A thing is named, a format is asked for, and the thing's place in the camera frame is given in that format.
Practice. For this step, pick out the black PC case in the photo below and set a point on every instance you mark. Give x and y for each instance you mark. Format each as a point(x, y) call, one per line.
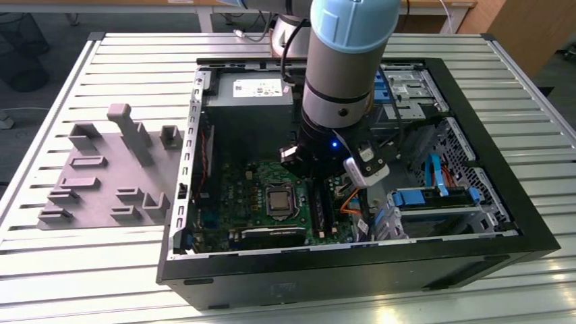
point(315, 280)

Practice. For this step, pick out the black mesh waste bin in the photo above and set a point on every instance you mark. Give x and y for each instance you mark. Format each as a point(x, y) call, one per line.
point(23, 67)

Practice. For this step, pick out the wooden cabinet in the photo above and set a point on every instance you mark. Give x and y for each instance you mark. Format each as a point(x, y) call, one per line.
point(531, 33)

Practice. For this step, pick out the silver CPU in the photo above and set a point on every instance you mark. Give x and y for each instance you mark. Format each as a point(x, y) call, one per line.
point(280, 200)

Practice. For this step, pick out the black graphics card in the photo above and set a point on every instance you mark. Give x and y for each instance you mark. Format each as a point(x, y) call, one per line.
point(270, 238)

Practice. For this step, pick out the metal drive cage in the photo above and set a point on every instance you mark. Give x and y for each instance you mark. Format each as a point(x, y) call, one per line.
point(419, 87)

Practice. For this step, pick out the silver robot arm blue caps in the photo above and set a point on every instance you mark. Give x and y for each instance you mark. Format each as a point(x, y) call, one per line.
point(342, 67)

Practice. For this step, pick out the wooden desk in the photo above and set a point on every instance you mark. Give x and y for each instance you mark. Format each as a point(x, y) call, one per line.
point(432, 23)

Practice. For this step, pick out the green RAM stick black chips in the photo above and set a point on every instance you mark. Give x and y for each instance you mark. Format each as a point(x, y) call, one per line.
point(318, 209)

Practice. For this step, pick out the grey power supply unit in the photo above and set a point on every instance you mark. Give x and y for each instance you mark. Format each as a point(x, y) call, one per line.
point(243, 125)

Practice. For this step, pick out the blue drive latch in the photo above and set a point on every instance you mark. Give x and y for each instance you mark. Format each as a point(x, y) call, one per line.
point(383, 96)

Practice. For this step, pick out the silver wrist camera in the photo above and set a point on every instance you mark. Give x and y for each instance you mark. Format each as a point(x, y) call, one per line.
point(367, 175)

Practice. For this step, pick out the installed RAM stick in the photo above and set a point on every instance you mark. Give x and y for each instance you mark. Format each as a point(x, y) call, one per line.
point(330, 209)

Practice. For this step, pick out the metal disk bay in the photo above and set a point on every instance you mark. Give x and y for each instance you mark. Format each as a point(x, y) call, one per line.
point(443, 211)

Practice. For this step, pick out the green motherboard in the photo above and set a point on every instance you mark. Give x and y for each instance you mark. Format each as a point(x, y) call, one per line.
point(234, 175)

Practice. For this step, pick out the CPU socket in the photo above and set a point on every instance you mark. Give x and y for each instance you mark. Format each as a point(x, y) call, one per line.
point(279, 187)

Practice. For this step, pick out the grey parts rack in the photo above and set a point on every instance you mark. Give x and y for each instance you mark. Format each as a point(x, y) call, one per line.
point(112, 162)

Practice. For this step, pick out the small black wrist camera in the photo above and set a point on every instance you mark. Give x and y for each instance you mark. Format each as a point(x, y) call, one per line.
point(292, 157)

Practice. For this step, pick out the hard disk in blue carrier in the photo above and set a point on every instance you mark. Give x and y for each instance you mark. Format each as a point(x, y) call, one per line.
point(410, 198)

